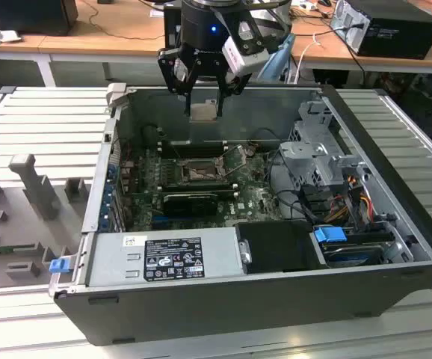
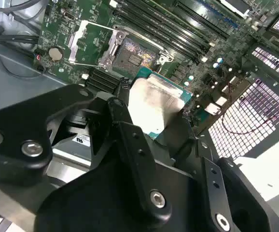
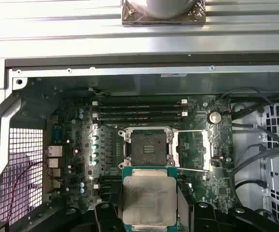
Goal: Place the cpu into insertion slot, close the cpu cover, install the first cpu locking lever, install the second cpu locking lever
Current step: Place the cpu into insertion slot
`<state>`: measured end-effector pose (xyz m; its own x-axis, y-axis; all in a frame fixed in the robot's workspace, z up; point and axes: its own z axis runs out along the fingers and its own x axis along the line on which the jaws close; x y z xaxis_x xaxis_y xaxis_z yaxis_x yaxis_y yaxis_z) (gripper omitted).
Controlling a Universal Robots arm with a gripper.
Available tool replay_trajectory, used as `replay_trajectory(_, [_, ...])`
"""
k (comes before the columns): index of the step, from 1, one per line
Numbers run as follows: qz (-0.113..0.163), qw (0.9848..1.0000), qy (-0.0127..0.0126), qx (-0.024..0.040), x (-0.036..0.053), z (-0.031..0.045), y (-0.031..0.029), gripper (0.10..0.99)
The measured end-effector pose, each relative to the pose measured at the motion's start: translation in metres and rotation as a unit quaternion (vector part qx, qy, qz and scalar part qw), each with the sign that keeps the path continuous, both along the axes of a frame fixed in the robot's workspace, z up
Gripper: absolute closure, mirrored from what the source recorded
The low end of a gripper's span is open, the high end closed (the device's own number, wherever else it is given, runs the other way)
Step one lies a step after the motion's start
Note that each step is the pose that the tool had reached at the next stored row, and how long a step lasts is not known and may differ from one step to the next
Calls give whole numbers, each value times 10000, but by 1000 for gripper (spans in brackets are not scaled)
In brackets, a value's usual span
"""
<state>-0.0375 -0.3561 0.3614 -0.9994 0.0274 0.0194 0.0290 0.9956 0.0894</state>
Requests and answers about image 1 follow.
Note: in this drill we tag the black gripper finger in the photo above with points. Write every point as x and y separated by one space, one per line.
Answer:
231 86
173 75

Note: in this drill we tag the silver square CPU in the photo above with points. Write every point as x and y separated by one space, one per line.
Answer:
203 112

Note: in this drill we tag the black RAM slot bank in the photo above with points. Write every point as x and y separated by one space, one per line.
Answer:
201 185
197 149

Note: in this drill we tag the CPU socket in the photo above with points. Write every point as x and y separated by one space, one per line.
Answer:
197 172

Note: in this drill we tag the blue expansion slot clips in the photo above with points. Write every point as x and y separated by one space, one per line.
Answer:
107 198

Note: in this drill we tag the small black desktop computer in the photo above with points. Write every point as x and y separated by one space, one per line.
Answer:
172 30

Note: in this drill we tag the pale blue chair back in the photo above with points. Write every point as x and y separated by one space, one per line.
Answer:
276 60

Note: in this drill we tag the round coin battery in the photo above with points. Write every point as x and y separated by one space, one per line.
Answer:
251 151

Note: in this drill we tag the wooden desk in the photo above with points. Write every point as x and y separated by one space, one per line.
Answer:
100 41

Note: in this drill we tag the grey metal drive cage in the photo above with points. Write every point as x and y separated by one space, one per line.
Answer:
305 157

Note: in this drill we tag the green motherboard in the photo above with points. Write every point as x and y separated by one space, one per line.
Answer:
253 198

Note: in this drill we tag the black graphics card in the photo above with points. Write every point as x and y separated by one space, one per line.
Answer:
190 205

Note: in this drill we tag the black box on desk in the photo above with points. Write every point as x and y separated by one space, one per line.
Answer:
21 15

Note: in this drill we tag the black plastic air shroud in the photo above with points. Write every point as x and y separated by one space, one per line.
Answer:
276 247

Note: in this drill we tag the black PC tower with vents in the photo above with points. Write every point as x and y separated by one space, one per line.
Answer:
399 33

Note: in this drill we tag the blue disk carrier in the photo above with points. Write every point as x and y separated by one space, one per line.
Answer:
328 237

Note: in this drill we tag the grey power supply unit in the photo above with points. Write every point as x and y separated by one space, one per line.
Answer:
111 261

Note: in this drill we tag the grey parts rack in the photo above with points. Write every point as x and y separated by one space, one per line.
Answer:
25 209

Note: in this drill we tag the hard disk with blue label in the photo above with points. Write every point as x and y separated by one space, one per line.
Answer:
354 256

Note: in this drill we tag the blue case latch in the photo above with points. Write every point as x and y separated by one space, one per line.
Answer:
58 266

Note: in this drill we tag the black open PC case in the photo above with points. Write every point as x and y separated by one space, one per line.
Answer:
238 310

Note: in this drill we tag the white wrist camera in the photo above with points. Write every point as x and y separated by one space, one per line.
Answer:
234 56

